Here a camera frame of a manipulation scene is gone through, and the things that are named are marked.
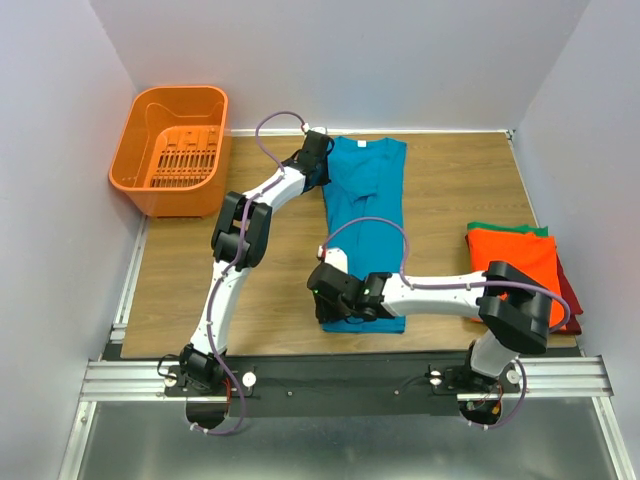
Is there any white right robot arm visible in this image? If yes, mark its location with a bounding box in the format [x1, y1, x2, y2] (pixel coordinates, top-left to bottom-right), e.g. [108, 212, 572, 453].
[307, 260, 562, 393]

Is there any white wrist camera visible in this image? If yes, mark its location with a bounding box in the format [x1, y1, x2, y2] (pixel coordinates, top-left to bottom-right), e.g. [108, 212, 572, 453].
[317, 245, 348, 273]
[301, 122, 328, 135]

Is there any black mounting base plate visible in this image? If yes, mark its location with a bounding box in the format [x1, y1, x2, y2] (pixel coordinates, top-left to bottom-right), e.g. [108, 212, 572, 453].
[157, 351, 520, 428]

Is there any green folded t-shirt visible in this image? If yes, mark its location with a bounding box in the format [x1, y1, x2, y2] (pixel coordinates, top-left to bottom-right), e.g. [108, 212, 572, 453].
[467, 221, 549, 238]

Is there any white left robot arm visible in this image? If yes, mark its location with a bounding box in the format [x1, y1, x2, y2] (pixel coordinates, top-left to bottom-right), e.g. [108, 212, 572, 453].
[179, 127, 334, 395]

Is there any orange folded t-shirt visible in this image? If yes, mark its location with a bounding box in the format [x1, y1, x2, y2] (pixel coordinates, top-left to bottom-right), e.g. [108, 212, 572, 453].
[466, 229, 562, 296]

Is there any blue t-shirt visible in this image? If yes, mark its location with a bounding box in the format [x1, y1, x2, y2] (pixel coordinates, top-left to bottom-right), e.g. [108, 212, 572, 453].
[319, 135, 409, 335]

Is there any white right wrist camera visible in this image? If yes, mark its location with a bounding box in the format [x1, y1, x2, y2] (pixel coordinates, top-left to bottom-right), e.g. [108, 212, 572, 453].
[317, 245, 348, 273]

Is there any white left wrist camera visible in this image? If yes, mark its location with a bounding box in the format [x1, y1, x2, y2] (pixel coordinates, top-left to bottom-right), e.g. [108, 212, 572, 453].
[301, 122, 328, 135]

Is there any orange plastic basket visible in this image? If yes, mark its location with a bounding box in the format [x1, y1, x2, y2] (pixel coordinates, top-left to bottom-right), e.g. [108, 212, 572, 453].
[109, 85, 232, 218]

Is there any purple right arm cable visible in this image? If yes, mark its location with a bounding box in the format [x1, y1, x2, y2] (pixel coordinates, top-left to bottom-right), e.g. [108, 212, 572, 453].
[317, 216, 572, 431]

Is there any dark red folded t-shirt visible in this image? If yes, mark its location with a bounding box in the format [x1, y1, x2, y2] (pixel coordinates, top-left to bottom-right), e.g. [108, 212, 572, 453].
[556, 256, 584, 336]

